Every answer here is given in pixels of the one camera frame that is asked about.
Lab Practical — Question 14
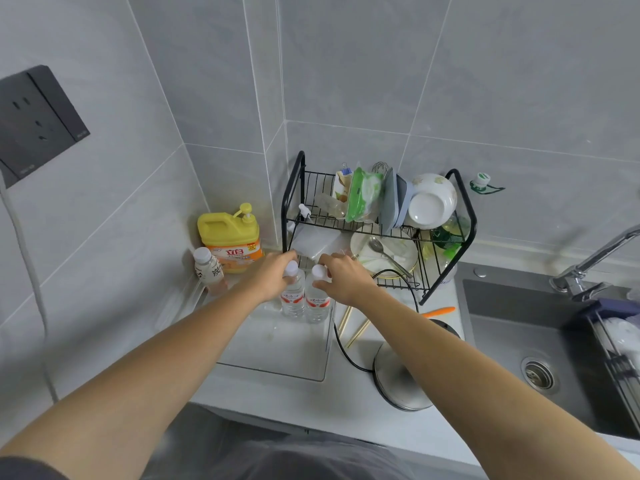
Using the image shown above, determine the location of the chrome faucet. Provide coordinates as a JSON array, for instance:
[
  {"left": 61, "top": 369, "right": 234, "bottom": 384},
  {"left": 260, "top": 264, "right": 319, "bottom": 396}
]
[{"left": 549, "top": 225, "right": 640, "bottom": 303}]

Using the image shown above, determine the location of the white green wall hook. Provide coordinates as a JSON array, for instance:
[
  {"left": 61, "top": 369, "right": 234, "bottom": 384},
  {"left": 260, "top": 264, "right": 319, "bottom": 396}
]
[{"left": 469, "top": 172, "right": 506, "bottom": 196}]

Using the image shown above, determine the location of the white power cable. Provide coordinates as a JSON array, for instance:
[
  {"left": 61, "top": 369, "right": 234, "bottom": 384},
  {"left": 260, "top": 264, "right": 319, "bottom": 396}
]
[{"left": 0, "top": 177, "right": 60, "bottom": 403}]

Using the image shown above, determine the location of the clear plastic cup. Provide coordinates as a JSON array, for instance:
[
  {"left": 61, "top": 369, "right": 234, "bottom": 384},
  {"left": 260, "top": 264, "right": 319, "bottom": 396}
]
[{"left": 314, "top": 193, "right": 347, "bottom": 219}]

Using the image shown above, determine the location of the black wire dish rack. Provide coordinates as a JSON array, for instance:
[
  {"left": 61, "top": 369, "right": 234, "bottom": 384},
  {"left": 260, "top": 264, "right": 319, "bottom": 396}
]
[{"left": 281, "top": 151, "right": 478, "bottom": 306}]

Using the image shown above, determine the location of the green wet wipes packet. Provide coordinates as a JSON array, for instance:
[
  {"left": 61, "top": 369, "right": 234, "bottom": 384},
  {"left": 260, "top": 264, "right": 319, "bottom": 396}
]
[{"left": 344, "top": 167, "right": 385, "bottom": 223}]

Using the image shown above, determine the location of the white patterned bowl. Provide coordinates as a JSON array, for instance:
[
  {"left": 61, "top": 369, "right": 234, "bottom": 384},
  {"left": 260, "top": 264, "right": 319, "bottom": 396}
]
[{"left": 407, "top": 173, "right": 459, "bottom": 230}]

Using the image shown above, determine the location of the person's right hand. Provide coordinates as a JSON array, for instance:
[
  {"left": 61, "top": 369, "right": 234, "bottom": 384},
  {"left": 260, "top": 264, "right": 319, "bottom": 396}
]
[{"left": 318, "top": 253, "right": 379, "bottom": 308}]

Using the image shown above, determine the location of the black power cable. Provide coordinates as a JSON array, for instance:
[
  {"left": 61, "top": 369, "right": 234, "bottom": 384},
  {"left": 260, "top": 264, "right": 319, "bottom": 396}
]
[{"left": 333, "top": 269, "right": 421, "bottom": 373}]

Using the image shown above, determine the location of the person's left forearm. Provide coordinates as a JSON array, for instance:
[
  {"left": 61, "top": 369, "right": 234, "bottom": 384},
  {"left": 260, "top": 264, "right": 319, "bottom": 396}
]
[{"left": 0, "top": 281, "right": 273, "bottom": 480}]

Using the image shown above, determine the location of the green glass bottle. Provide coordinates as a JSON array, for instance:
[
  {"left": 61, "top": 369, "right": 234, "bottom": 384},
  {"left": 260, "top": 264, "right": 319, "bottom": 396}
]
[{"left": 430, "top": 214, "right": 471, "bottom": 261}]

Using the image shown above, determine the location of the person's right forearm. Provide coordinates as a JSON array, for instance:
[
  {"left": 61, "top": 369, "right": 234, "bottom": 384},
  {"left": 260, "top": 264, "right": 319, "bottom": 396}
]
[{"left": 361, "top": 289, "right": 640, "bottom": 480}]

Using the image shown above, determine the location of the white drain tray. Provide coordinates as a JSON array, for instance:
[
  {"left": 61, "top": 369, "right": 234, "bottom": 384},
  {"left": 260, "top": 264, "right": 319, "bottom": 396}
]
[{"left": 150, "top": 275, "right": 335, "bottom": 383}]

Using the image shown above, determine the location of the yellow detergent pump jug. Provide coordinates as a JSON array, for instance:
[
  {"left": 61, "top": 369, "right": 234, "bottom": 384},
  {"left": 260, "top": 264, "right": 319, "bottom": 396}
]
[{"left": 197, "top": 203, "right": 264, "bottom": 275}]

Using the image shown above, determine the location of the person's left hand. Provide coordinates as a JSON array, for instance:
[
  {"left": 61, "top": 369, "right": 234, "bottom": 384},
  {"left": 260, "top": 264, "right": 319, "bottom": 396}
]
[{"left": 248, "top": 251, "right": 300, "bottom": 304}]

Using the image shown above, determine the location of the white plastic box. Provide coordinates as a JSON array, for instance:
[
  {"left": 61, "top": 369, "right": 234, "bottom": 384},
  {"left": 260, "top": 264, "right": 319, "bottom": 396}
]
[{"left": 289, "top": 226, "right": 342, "bottom": 261}]

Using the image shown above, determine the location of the person's grey clothing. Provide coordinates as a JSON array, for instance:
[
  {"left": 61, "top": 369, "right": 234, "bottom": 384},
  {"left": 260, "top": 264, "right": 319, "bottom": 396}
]
[{"left": 0, "top": 404, "right": 418, "bottom": 480}]

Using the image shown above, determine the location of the clear red-label water bottle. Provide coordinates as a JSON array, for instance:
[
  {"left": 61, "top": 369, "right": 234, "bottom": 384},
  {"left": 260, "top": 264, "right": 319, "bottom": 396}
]
[
  {"left": 305, "top": 265, "right": 332, "bottom": 324},
  {"left": 280, "top": 261, "right": 306, "bottom": 318}
]

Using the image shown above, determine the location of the stainless steel kettle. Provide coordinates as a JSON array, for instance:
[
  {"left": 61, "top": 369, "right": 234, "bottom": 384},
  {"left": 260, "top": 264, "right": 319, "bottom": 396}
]
[{"left": 373, "top": 319, "right": 461, "bottom": 412}]

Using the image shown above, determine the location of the metal spoon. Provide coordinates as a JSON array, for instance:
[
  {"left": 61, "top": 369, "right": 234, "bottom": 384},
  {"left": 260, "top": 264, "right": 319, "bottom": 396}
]
[{"left": 368, "top": 237, "right": 414, "bottom": 280}]

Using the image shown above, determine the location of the white dish in basket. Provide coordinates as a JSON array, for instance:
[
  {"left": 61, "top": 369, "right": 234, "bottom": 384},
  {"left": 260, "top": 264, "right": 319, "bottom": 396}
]
[{"left": 602, "top": 317, "right": 640, "bottom": 373}]

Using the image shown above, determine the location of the blue-grey cutting board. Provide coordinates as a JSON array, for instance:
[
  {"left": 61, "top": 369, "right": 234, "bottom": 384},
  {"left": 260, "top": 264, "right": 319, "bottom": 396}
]
[{"left": 378, "top": 168, "right": 416, "bottom": 236}]

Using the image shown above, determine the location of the stainless steel sink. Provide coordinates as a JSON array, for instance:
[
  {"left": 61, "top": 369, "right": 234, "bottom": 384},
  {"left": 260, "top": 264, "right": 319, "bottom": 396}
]
[{"left": 454, "top": 262, "right": 640, "bottom": 441}]

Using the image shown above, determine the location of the black wall socket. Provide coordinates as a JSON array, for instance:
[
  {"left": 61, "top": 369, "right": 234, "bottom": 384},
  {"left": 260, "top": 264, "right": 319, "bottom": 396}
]
[{"left": 0, "top": 65, "right": 91, "bottom": 189}]

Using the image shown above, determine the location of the white gold-rimmed plate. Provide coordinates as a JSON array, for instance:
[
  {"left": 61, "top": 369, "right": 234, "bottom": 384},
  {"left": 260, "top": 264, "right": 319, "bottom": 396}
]
[{"left": 349, "top": 230, "right": 420, "bottom": 281}]

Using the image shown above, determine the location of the small white-capped drink bottle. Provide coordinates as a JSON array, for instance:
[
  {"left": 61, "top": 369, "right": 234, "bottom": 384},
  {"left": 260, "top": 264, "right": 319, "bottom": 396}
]
[{"left": 193, "top": 247, "right": 229, "bottom": 296}]

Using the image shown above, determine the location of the metal sink drain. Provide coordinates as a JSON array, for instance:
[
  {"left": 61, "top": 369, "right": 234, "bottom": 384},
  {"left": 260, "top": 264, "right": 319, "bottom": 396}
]
[{"left": 520, "top": 356, "right": 560, "bottom": 394}]

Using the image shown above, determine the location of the sink drying basket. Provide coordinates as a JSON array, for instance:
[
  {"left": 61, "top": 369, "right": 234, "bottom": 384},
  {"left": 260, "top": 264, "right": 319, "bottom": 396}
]
[{"left": 564, "top": 297, "right": 640, "bottom": 436}]

